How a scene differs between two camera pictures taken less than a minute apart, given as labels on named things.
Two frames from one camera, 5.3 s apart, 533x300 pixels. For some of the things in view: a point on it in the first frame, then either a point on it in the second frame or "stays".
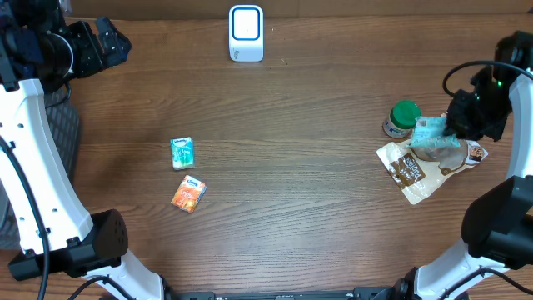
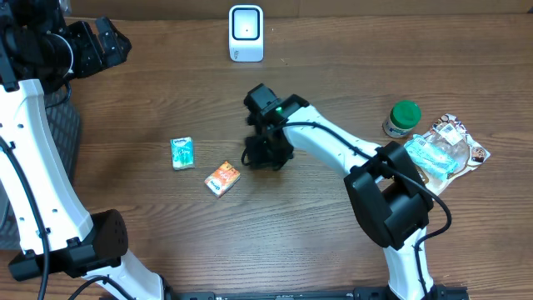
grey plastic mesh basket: (65, 125) stays
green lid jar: (402, 117) stays
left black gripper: (117, 47) stays
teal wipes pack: (429, 132) to (430, 157)
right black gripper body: (486, 116) to (266, 154)
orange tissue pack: (189, 194) to (223, 179)
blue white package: (182, 153) stays
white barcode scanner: (246, 32) stays
